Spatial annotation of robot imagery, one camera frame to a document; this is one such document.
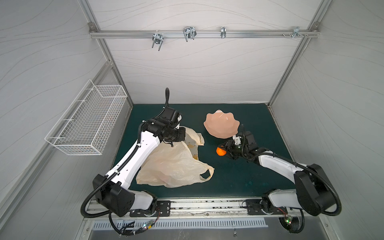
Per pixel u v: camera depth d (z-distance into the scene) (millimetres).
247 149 688
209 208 748
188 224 702
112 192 378
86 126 688
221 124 1055
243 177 838
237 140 820
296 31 764
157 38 792
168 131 537
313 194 425
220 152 833
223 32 781
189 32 765
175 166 719
